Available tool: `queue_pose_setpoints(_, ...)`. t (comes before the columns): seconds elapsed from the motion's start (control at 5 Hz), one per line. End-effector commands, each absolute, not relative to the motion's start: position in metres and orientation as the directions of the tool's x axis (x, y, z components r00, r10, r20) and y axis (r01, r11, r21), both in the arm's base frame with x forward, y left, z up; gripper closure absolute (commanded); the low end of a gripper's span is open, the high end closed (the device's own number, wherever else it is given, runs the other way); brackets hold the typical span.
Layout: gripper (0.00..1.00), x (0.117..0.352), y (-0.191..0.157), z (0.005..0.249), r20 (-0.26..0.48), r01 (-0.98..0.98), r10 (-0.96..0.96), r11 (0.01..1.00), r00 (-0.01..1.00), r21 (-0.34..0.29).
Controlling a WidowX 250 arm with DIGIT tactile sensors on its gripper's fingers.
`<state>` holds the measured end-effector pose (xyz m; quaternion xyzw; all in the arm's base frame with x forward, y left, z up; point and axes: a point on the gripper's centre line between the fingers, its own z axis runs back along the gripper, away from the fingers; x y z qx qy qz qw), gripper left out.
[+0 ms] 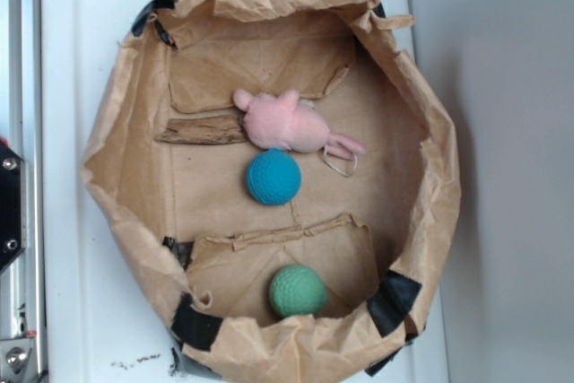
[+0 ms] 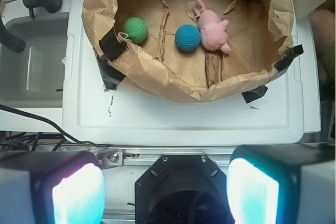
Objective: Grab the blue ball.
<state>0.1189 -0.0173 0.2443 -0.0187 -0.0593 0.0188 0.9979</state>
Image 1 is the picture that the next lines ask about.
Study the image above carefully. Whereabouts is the black metal bracket plate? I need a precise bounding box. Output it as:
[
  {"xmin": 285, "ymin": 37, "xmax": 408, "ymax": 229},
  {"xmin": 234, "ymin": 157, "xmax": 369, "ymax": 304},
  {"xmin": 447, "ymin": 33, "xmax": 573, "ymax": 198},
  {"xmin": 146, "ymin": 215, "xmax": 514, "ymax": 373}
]
[{"xmin": 0, "ymin": 137, "xmax": 25, "ymax": 274}]

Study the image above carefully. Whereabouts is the white plastic tray board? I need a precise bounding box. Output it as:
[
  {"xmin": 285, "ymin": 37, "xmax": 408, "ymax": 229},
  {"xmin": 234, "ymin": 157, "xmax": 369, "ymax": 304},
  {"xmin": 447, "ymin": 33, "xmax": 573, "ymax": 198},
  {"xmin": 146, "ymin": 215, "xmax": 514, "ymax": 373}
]
[{"xmin": 39, "ymin": 0, "xmax": 453, "ymax": 383}]

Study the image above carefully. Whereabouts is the brown wood bark piece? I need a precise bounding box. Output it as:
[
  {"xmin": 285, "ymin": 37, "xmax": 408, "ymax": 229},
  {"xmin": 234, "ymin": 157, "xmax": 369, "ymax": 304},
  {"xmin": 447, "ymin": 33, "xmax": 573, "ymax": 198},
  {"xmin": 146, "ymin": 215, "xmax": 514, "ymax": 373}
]
[{"xmin": 154, "ymin": 115, "xmax": 248, "ymax": 145}]

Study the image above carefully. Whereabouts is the pink plush bunny toy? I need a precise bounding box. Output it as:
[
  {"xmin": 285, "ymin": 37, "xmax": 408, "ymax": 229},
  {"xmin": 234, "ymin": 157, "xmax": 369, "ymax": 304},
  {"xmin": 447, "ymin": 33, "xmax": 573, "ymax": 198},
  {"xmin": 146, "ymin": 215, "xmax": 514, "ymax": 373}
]
[{"xmin": 232, "ymin": 89, "xmax": 366, "ymax": 177}]

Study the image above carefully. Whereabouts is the blue dimpled ball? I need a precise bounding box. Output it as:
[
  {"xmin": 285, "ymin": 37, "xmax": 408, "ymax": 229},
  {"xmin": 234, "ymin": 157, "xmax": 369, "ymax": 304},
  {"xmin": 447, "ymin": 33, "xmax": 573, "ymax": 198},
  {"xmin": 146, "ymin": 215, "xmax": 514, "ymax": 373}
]
[{"xmin": 246, "ymin": 149, "xmax": 301, "ymax": 206}]

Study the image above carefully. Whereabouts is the green dimpled ball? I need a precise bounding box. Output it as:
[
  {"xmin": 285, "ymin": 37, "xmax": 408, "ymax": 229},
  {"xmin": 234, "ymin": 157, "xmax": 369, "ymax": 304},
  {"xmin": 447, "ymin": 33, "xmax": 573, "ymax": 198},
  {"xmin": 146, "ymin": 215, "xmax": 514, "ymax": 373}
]
[{"xmin": 269, "ymin": 265, "xmax": 327, "ymax": 318}]

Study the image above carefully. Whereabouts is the aluminium frame rail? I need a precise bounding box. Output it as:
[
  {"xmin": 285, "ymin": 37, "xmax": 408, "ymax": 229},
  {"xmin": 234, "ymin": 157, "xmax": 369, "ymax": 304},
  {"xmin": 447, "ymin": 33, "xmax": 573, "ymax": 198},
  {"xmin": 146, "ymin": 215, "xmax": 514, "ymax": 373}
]
[{"xmin": 1, "ymin": 0, "xmax": 48, "ymax": 382}]

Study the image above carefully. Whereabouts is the brown paper bag bin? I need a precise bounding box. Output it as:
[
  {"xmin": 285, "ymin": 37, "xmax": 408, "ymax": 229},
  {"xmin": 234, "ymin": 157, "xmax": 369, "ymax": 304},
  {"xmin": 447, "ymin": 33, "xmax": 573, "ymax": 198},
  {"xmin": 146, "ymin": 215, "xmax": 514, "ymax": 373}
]
[{"xmin": 82, "ymin": 0, "xmax": 461, "ymax": 382}]

